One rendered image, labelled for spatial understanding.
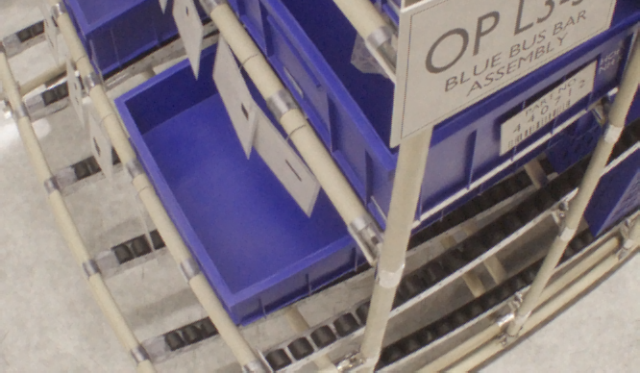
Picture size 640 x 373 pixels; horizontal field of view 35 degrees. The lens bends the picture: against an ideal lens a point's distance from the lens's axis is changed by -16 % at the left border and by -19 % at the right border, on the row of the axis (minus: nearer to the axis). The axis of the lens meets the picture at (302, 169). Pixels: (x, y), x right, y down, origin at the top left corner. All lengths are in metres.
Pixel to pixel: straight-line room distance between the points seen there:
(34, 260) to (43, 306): 0.12
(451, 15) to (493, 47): 0.10
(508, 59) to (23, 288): 1.71
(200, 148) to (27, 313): 0.89
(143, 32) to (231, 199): 0.32
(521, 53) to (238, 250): 0.79
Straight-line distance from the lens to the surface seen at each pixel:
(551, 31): 1.04
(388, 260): 1.32
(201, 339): 1.99
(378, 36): 1.04
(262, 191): 1.75
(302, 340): 1.67
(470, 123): 1.21
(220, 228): 1.73
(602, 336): 2.54
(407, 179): 1.14
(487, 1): 0.91
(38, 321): 2.51
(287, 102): 1.45
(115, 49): 1.83
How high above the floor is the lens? 2.31
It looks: 63 degrees down
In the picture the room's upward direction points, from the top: 1 degrees clockwise
